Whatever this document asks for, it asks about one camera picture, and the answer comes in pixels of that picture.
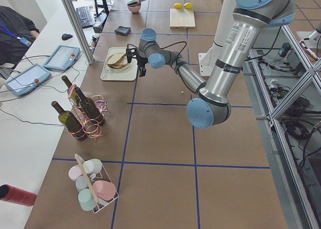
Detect lilac cup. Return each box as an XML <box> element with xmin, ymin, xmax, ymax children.
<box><xmin>68</xmin><ymin>165</ymin><xmax>83</xmax><ymax>181</ymax></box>

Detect white cup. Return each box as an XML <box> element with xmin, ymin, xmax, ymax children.
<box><xmin>83</xmin><ymin>158</ymin><xmax>102</xmax><ymax>174</ymax></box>

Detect copper wire bottle rack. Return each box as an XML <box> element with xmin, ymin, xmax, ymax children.
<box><xmin>69</xmin><ymin>95</ymin><xmax>106</xmax><ymax>140</ymax></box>

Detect yellow lemon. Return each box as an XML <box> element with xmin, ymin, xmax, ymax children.
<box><xmin>184</xmin><ymin>3</ymin><xmax>193</xmax><ymax>10</ymax></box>
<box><xmin>174</xmin><ymin>3</ymin><xmax>183</xmax><ymax>9</ymax></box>

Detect aluminium frame post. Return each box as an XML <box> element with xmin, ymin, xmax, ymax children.
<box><xmin>61</xmin><ymin>0</ymin><xmax>95</xmax><ymax>65</ymax></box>

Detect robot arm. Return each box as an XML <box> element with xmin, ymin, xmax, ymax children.
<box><xmin>126</xmin><ymin>0</ymin><xmax>296</xmax><ymax>128</ymax></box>

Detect white wire cup rack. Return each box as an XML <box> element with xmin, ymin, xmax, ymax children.
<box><xmin>68</xmin><ymin>154</ymin><xmax>119</xmax><ymax>213</ymax></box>

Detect dark wine bottle upper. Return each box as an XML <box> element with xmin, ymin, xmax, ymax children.
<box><xmin>74</xmin><ymin>86</ymin><xmax>105</xmax><ymax>126</ymax></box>

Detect blue teach pendant far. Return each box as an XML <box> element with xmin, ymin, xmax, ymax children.
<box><xmin>43</xmin><ymin>45</ymin><xmax>80</xmax><ymax>71</ymax></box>

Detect grey folded cloth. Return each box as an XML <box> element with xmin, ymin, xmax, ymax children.
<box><xmin>114</xmin><ymin>26</ymin><xmax>131</xmax><ymax>36</ymax></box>

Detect black computer mouse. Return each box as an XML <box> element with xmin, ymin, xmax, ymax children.
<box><xmin>61</xmin><ymin>33</ymin><xmax>73</xmax><ymax>41</ymax></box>

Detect cream bear tray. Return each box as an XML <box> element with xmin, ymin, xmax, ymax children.
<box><xmin>100</xmin><ymin>47</ymin><xmax>137</xmax><ymax>81</ymax></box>

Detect grey blue cup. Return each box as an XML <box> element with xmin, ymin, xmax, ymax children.
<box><xmin>75</xmin><ymin>176</ymin><xmax>88</xmax><ymax>192</ymax></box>

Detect blue teach pendant near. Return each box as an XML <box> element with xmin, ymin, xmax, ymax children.
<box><xmin>5</xmin><ymin>64</ymin><xmax>51</xmax><ymax>97</ymax></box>

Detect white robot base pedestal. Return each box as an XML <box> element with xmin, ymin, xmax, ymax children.
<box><xmin>198</xmin><ymin>0</ymin><xmax>236</xmax><ymax>76</ymax></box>

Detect yellow lemon right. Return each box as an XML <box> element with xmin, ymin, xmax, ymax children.
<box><xmin>184</xmin><ymin>3</ymin><xmax>193</xmax><ymax>10</ymax></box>

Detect white round plate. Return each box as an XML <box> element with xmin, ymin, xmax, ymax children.
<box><xmin>107</xmin><ymin>53</ymin><xmax>129</xmax><ymax>70</ymax></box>

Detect red cylinder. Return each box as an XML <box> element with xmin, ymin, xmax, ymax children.
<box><xmin>1</xmin><ymin>184</ymin><xmax>37</xmax><ymax>206</ymax></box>

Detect black keyboard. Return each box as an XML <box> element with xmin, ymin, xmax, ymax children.
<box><xmin>76</xmin><ymin>6</ymin><xmax>95</xmax><ymax>29</ymax></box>

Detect dark wine bottle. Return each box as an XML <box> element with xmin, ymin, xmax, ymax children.
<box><xmin>51</xmin><ymin>101</ymin><xmax>87</xmax><ymax>141</ymax></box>
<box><xmin>74</xmin><ymin>86</ymin><xmax>105</xmax><ymax>126</ymax></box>

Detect yellow lemon left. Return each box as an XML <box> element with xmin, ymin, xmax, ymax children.
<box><xmin>174</xmin><ymin>3</ymin><xmax>183</xmax><ymax>9</ymax></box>

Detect pink bowl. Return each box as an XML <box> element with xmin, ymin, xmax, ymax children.
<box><xmin>127</xmin><ymin>4</ymin><xmax>141</xmax><ymax>14</ymax></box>

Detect mint green cup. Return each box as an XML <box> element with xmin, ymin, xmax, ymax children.
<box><xmin>78</xmin><ymin>188</ymin><xmax>97</xmax><ymax>211</ymax></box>

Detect blue teach pendant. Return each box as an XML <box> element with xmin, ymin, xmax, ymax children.
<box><xmin>43</xmin><ymin>45</ymin><xmax>80</xmax><ymax>71</ymax></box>
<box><xmin>5</xmin><ymin>64</ymin><xmax>51</xmax><ymax>97</ymax></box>

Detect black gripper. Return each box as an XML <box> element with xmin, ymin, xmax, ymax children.
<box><xmin>126</xmin><ymin>44</ymin><xmax>148</xmax><ymax>77</ymax></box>

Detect dark wine bottle lower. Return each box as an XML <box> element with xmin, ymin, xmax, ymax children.
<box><xmin>51</xmin><ymin>101</ymin><xmax>87</xmax><ymax>141</ymax></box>

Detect seated person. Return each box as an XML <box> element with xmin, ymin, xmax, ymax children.
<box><xmin>1</xmin><ymin>6</ymin><xmax>40</xmax><ymax>66</ymax></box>

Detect pink cup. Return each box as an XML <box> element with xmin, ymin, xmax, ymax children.
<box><xmin>93</xmin><ymin>180</ymin><xmax>116</xmax><ymax>201</ymax></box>

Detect wooden cutting board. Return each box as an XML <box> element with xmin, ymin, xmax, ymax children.
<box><xmin>170</xmin><ymin>8</ymin><xmax>196</xmax><ymax>29</ymax></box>

